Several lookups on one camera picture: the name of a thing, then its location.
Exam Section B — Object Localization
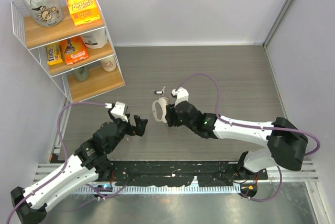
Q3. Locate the grey paper bag with cartoon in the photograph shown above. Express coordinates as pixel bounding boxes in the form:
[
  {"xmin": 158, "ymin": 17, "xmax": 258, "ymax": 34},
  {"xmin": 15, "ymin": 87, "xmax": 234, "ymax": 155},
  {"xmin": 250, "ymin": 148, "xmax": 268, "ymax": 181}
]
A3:
[{"xmin": 22, "ymin": 0, "xmax": 64, "ymax": 27}]

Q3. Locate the white wire shelf rack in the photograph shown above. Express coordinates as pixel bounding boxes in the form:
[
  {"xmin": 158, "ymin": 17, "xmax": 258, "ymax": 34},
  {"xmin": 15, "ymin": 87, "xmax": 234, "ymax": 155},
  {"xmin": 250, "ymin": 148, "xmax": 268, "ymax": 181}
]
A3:
[{"xmin": 10, "ymin": 0, "xmax": 126, "ymax": 104}]

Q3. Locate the green bottle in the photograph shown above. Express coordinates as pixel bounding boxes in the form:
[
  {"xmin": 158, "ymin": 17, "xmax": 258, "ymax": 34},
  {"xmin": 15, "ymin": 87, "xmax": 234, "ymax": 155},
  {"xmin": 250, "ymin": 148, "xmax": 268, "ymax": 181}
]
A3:
[{"xmin": 72, "ymin": 66, "xmax": 90, "ymax": 82}]

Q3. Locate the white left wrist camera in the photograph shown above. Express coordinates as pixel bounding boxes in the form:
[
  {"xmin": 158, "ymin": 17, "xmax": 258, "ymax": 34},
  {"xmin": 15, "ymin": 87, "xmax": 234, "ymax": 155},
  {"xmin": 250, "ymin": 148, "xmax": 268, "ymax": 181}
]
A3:
[{"xmin": 105, "ymin": 102, "xmax": 129, "ymax": 122}]

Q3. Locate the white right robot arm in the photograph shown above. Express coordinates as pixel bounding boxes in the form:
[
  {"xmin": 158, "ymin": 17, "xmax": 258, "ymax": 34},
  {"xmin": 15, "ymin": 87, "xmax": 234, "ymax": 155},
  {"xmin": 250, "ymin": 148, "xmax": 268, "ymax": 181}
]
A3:
[{"xmin": 164, "ymin": 102, "xmax": 308, "ymax": 179}]

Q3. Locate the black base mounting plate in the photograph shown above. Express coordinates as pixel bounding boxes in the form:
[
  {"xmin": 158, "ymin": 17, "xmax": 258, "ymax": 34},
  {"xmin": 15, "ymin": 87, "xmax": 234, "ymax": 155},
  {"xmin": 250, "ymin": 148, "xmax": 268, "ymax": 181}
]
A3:
[{"xmin": 81, "ymin": 159, "xmax": 270, "ymax": 187}]

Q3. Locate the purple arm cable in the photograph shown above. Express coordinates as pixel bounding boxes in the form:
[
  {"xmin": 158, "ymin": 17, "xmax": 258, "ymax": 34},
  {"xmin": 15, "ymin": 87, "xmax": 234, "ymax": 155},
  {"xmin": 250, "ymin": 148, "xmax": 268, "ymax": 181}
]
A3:
[
  {"xmin": 176, "ymin": 74, "xmax": 321, "ymax": 203},
  {"xmin": 5, "ymin": 100, "xmax": 116, "ymax": 224}
]

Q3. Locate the key with white tag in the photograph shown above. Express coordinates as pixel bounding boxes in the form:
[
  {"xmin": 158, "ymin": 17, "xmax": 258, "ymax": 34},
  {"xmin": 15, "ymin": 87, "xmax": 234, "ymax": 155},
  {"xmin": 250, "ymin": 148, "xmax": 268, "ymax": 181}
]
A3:
[{"xmin": 154, "ymin": 86, "xmax": 165, "ymax": 95}]

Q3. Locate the orange snack packet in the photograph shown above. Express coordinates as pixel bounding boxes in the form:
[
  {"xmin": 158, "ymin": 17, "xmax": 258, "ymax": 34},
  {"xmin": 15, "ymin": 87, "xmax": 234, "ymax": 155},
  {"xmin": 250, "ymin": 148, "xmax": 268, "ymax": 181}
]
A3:
[{"xmin": 60, "ymin": 36, "xmax": 89, "ymax": 65}]

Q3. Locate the white paper towel roll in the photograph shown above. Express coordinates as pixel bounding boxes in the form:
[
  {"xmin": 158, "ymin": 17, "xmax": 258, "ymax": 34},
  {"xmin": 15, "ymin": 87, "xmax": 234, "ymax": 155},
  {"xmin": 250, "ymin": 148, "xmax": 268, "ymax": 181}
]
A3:
[{"xmin": 81, "ymin": 28, "xmax": 108, "ymax": 49}]

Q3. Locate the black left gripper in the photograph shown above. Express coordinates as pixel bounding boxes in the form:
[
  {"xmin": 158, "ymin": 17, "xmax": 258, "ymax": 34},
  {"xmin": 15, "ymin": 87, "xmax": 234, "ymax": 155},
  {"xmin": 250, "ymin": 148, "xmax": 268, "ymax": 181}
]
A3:
[{"xmin": 107, "ymin": 109, "xmax": 148, "ymax": 152}]

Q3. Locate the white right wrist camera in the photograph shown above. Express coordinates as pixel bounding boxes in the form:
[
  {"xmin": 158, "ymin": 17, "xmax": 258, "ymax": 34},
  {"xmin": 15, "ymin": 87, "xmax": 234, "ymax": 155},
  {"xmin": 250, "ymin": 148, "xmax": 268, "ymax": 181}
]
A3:
[{"xmin": 171, "ymin": 87, "xmax": 189, "ymax": 106}]

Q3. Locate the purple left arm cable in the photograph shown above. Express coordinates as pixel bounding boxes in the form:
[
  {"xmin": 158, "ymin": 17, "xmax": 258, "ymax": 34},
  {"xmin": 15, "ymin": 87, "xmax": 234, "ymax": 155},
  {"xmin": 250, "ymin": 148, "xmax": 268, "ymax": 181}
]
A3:
[{"xmin": 5, "ymin": 100, "xmax": 116, "ymax": 224}]

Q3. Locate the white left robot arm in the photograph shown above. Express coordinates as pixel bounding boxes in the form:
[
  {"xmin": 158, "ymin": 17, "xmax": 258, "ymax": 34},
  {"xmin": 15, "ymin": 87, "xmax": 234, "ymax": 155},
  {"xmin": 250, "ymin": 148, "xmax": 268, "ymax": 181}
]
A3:
[{"xmin": 10, "ymin": 115, "xmax": 148, "ymax": 223}]

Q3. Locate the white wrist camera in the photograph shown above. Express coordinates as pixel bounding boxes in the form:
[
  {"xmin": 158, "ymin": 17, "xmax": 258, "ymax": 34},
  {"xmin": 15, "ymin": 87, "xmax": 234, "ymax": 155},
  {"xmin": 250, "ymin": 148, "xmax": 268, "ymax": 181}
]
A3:
[
  {"xmin": 105, "ymin": 102, "xmax": 129, "ymax": 122},
  {"xmin": 171, "ymin": 87, "xmax": 189, "ymax": 106}
]

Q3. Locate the orange yellow snack box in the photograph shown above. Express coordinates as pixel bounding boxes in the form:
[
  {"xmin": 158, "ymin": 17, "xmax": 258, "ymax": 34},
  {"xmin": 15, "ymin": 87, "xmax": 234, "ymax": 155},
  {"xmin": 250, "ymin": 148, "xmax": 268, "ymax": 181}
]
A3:
[{"xmin": 66, "ymin": 0, "xmax": 101, "ymax": 26}]

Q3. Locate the yellow candy bag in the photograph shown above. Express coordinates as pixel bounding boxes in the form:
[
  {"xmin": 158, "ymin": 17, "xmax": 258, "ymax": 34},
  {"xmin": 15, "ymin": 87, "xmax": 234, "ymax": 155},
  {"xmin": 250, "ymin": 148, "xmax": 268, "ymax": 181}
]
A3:
[{"xmin": 46, "ymin": 42, "xmax": 63, "ymax": 66}]

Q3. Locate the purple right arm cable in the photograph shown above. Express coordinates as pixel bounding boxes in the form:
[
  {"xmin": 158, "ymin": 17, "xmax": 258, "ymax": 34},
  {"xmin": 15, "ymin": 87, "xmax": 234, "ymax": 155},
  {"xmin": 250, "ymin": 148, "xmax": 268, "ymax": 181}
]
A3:
[{"xmin": 176, "ymin": 74, "xmax": 321, "ymax": 203}]

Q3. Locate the cream white bottle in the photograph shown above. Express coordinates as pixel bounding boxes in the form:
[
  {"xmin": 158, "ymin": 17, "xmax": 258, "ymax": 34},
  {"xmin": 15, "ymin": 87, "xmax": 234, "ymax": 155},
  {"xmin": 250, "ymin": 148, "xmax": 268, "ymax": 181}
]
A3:
[{"xmin": 100, "ymin": 55, "xmax": 117, "ymax": 72}]

